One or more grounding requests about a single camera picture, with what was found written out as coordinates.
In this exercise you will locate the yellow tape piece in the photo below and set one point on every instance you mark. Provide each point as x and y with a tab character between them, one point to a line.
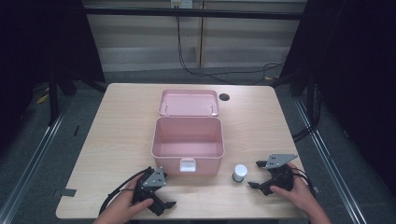
42	99

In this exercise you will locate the small white bottle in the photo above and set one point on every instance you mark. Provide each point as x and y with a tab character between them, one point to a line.
240	171

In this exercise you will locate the white wall socket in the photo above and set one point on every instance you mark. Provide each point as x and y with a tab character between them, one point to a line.
181	3

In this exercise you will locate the aluminium floor rail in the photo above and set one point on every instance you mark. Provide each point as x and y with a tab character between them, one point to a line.
28	174
333	174

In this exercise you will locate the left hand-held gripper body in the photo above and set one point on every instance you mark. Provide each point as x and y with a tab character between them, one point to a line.
153	179

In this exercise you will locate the pink plastic storage box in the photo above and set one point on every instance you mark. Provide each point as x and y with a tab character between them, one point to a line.
186	140

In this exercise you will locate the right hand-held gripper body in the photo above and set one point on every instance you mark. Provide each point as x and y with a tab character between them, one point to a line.
281	179

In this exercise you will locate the grey tape strip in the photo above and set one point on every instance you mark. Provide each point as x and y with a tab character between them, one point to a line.
68	192

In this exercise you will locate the black curtain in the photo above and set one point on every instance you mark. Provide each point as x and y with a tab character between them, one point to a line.
40	40
358	77

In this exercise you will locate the person's left hand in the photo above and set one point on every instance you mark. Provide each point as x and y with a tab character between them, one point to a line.
123	205

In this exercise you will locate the person's right hand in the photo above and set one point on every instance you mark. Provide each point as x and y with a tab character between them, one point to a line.
299	194

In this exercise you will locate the black metal stand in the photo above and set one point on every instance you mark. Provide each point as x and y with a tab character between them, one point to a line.
53	99

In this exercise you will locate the black horizontal metal bar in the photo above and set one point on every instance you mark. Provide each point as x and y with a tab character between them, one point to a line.
193	13

